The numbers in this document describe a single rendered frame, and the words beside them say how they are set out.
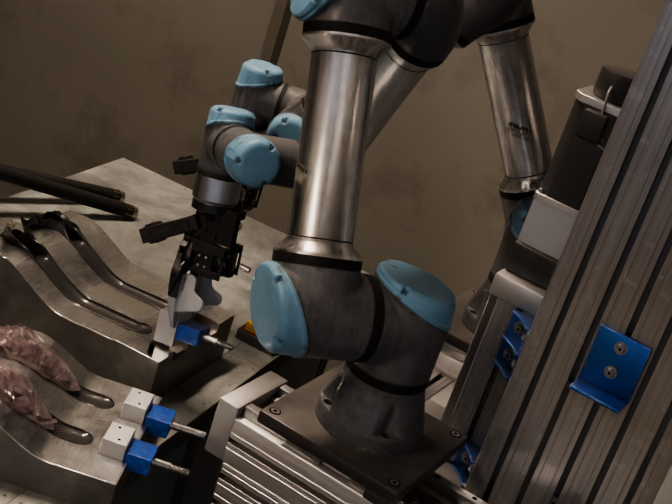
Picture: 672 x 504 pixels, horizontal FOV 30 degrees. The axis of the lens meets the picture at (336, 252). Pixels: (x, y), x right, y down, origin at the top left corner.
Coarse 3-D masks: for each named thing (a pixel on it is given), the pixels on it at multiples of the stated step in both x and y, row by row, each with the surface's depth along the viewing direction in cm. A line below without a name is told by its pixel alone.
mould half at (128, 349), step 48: (0, 240) 212; (48, 240) 218; (96, 240) 226; (0, 288) 209; (48, 288) 209; (96, 288) 217; (144, 288) 223; (96, 336) 204; (144, 336) 206; (144, 384) 203
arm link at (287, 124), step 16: (464, 0) 193; (480, 0) 193; (496, 0) 194; (512, 0) 196; (464, 16) 194; (480, 16) 194; (496, 16) 195; (512, 16) 199; (464, 32) 195; (480, 32) 196; (304, 96) 207; (288, 112) 206; (272, 128) 204; (288, 128) 204
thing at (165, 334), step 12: (180, 312) 205; (192, 312) 208; (168, 324) 204; (180, 324) 204; (192, 324) 205; (204, 324) 207; (156, 336) 205; (168, 336) 204; (180, 336) 204; (192, 336) 203; (204, 336) 204; (228, 348) 203
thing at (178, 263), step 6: (180, 258) 200; (174, 264) 200; (180, 264) 199; (174, 270) 199; (180, 270) 199; (186, 270) 201; (174, 276) 200; (180, 276) 200; (174, 282) 200; (180, 282) 200; (168, 288) 200; (174, 288) 200; (168, 294) 201; (174, 294) 200
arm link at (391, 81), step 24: (432, 0) 159; (456, 0) 162; (432, 24) 161; (456, 24) 164; (408, 48) 167; (432, 48) 166; (384, 72) 173; (408, 72) 172; (384, 96) 176; (384, 120) 181
